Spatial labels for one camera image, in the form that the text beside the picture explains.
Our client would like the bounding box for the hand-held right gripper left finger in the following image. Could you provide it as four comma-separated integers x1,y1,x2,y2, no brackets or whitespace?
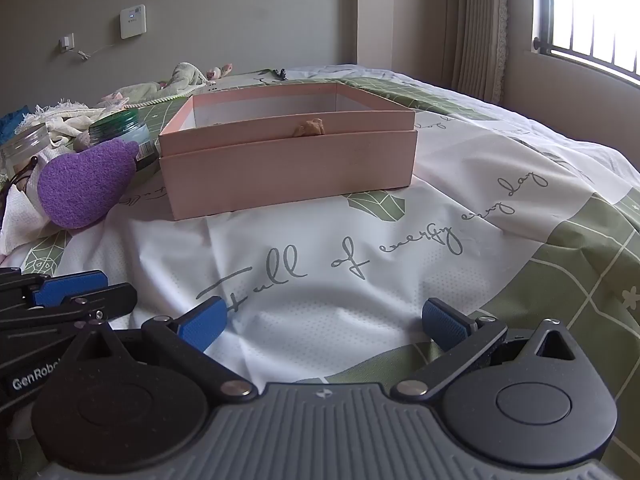
69,296,259,402

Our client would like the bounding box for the pale green plush towel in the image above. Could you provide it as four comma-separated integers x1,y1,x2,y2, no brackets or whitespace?
97,61,211,109

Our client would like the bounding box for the white cable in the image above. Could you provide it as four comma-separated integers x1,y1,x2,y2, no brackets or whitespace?
70,41,124,64

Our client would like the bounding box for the blue cloth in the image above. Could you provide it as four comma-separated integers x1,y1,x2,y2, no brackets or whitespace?
0,107,37,142

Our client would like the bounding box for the green white printed bed cover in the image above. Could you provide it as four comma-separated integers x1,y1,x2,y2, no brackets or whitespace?
0,64,640,480

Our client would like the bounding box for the clear glass jar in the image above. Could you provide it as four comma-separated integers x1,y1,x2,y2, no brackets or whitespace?
0,122,51,181

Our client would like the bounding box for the dark window grille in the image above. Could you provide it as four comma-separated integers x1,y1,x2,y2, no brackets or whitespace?
530,0,640,84

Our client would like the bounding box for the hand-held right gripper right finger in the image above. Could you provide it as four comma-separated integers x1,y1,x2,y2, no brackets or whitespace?
390,298,586,402

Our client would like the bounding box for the beige curtain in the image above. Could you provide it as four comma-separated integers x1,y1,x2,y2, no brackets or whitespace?
440,0,512,107

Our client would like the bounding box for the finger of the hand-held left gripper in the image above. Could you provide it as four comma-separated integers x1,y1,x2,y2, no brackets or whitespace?
0,282,139,334
0,267,109,308

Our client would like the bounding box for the purple teardrop sponge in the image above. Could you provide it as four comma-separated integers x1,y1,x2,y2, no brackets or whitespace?
37,140,141,230

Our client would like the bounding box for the white waffle towel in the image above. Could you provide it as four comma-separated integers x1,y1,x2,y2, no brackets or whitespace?
0,191,67,257

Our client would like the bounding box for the pink cardboard box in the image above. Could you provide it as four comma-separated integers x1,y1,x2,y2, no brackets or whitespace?
158,82,417,221

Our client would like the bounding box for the white fringed cloth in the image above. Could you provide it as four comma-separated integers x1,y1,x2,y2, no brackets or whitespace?
20,100,127,153

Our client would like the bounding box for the white wall thermostat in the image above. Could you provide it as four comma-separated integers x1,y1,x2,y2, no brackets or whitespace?
119,4,147,40

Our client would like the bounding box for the green glass jar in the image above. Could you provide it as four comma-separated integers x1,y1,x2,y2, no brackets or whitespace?
87,109,160,168

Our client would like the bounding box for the brown hair tie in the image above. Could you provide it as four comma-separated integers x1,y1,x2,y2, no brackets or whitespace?
2,156,42,196

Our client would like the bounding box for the small tan object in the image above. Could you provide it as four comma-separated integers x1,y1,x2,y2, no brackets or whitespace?
291,118,325,137

